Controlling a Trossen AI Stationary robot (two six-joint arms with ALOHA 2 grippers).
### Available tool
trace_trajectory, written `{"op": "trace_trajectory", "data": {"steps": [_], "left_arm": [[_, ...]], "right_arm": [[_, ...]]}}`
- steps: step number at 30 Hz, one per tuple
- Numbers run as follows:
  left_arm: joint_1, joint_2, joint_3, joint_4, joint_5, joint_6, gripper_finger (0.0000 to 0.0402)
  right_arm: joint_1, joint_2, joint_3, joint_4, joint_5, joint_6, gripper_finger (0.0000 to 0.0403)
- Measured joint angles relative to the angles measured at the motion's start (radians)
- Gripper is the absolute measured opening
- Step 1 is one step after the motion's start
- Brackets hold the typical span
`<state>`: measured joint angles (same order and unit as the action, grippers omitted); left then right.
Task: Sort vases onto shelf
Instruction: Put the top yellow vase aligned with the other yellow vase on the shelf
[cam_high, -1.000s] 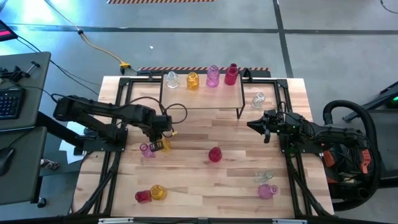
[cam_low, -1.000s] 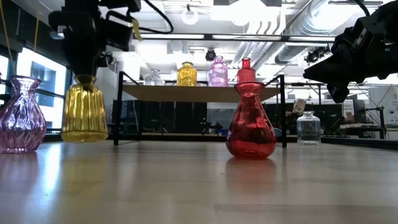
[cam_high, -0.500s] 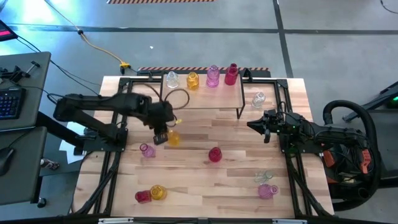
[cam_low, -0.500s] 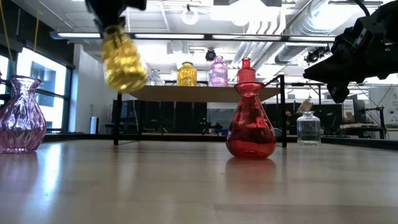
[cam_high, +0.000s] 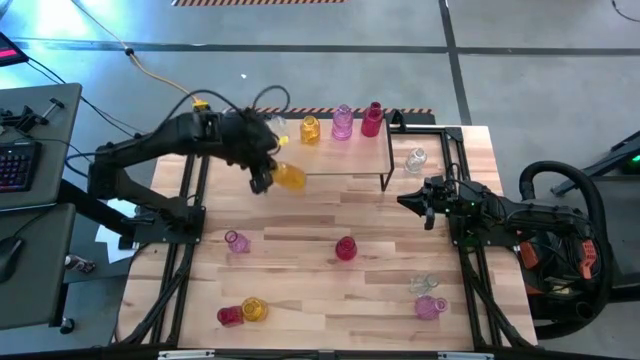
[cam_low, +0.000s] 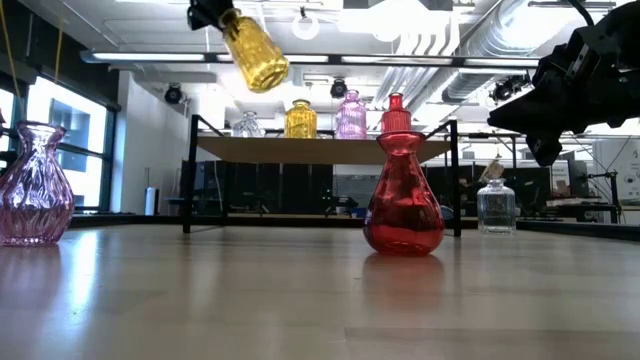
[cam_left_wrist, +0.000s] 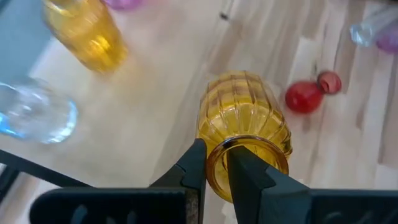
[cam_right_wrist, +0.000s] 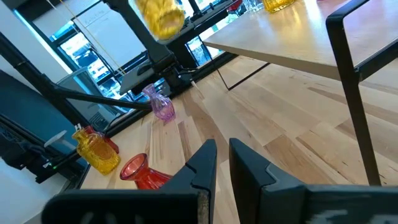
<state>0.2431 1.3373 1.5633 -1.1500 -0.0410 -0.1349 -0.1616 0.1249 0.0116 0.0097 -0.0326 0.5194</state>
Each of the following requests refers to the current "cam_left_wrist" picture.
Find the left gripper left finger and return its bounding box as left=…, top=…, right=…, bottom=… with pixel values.
left=29, top=139, right=208, bottom=224

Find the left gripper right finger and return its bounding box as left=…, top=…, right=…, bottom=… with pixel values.
left=228, top=145, right=398, bottom=224

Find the yellow ribbed glass vase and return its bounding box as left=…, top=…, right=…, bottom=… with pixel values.
left=42, top=0, right=130, bottom=75
left=195, top=70, right=294, bottom=203

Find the round red glass vase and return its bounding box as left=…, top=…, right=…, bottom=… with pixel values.
left=284, top=70, right=343, bottom=115

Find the clear bulbous glass vase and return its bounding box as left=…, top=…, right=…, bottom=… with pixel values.
left=0, top=76, right=79, bottom=144

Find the pink ribbed flared vase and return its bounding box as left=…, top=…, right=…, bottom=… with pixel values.
left=374, top=21, right=398, bottom=54

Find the tall pink glass vase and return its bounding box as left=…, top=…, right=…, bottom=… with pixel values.
left=102, top=0, right=146, bottom=12

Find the small clear glass vase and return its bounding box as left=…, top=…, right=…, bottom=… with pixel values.
left=349, top=4, right=398, bottom=48

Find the wooden shelf with black frame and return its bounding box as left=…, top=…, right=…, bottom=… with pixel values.
left=0, top=0, right=231, bottom=203

